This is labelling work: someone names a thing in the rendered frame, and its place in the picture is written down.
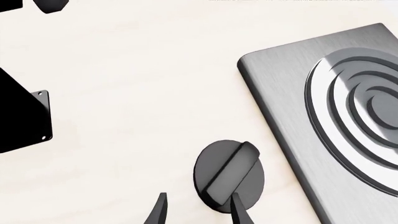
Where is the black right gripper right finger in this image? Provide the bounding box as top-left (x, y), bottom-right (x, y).
top-left (230, 192), bottom-right (253, 224)

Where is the flat black stove plate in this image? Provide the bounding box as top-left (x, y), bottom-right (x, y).
top-left (236, 22), bottom-right (398, 224)

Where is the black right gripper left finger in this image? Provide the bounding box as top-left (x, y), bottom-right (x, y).
top-left (142, 192), bottom-right (168, 224)

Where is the round black stove knob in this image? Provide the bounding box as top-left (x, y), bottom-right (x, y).
top-left (192, 139), bottom-right (267, 213)

